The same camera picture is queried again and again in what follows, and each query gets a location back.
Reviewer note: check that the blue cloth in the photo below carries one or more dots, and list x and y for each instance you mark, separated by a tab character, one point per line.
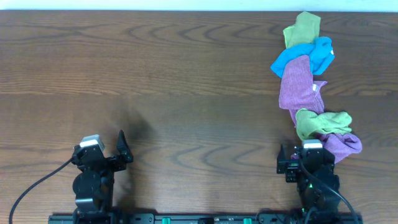
320	53

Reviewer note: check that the dark purple cloth in pile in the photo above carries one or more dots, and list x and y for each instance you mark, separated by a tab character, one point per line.
298	89

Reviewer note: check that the upper green cloth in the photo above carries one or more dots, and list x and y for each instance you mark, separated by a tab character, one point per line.
304	31

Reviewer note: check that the lower green cloth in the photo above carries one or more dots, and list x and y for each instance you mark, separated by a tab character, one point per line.
309	124

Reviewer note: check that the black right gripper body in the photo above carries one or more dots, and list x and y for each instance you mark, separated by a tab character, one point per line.
290	166

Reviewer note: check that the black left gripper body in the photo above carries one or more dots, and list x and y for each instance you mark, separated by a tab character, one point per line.
109	160

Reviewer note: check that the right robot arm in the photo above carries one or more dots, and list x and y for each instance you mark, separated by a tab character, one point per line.
317	185

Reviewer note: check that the green cloth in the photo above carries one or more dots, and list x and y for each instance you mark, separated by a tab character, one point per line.
309	124
304	31

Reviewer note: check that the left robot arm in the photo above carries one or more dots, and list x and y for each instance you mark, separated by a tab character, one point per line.
93	187

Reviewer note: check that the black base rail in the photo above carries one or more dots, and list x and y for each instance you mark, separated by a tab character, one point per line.
261	218

